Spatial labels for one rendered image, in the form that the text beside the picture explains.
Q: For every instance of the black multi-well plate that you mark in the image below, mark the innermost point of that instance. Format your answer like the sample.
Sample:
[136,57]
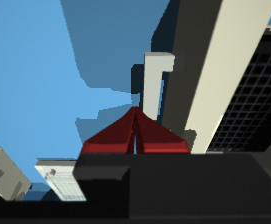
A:
[246,124]

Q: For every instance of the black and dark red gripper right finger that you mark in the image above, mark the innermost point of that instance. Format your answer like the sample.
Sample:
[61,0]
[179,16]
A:
[153,138]

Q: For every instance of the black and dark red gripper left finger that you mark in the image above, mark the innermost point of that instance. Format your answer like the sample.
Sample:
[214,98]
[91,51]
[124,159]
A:
[117,137]

